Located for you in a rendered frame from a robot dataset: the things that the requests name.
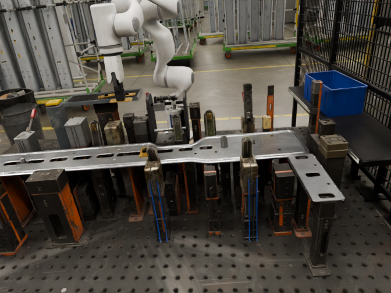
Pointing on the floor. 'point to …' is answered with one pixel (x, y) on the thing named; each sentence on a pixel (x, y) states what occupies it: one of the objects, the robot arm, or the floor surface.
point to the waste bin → (19, 113)
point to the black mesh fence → (369, 194)
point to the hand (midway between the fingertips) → (120, 94)
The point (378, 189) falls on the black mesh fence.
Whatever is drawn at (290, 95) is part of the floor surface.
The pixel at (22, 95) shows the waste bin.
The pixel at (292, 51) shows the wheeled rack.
